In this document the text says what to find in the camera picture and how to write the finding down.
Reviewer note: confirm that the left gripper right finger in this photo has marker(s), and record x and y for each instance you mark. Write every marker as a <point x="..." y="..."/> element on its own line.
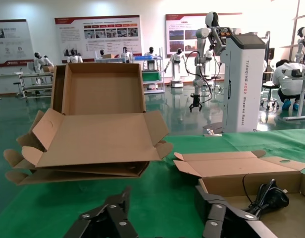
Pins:
<point x="221" y="218"/>

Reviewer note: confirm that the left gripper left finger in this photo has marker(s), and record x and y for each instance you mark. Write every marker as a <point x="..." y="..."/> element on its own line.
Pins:
<point x="110" y="218"/>

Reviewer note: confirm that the open brown cardboard box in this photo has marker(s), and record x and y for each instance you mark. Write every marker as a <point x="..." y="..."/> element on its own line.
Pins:
<point x="241" y="168"/>

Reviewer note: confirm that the small brown cardboard box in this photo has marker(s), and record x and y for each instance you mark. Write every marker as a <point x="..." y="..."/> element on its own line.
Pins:
<point x="108" y="56"/>

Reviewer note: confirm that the metal shelving rack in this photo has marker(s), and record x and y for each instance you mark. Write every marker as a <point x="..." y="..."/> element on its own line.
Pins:
<point x="155" y="92"/>

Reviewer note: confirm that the black round stool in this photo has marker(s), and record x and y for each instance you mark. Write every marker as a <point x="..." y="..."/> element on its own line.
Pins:
<point x="267" y="86"/>

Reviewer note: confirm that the white wheeled humanoid robot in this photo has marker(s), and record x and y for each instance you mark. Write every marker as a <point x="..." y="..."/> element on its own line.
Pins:
<point x="241" y="74"/>

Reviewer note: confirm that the green storage bin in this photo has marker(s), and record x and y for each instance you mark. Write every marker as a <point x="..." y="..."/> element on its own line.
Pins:
<point x="150" y="76"/>

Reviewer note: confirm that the person in white shirt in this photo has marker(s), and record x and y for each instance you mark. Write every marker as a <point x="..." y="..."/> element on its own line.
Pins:
<point x="286" y="81"/>

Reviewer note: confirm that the white black humanoid robot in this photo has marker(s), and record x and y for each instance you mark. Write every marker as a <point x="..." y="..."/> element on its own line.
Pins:
<point x="38" y="63"/>
<point x="125" y="55"/>
<point x="150" y="55"/>
<point x="302" y="32"/>
<point x="177" y="72"/>
<point x="74" y="59"/>
<point x="101" y="52"/>

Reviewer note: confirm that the blue storage tray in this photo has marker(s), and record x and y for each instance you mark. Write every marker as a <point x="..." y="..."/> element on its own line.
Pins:
<point x="145" y="58"/>

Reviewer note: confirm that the metal frame workbench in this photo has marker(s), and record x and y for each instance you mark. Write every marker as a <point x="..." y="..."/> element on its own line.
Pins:
<point x="36" y="87"/>

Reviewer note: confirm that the wide white red wall poster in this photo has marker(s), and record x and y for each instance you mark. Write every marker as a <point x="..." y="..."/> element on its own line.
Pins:
<point x="68" y="37"/>

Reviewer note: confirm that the wall poster with photos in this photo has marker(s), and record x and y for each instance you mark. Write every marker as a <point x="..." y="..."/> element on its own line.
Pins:
<point x="177" y="37"/>

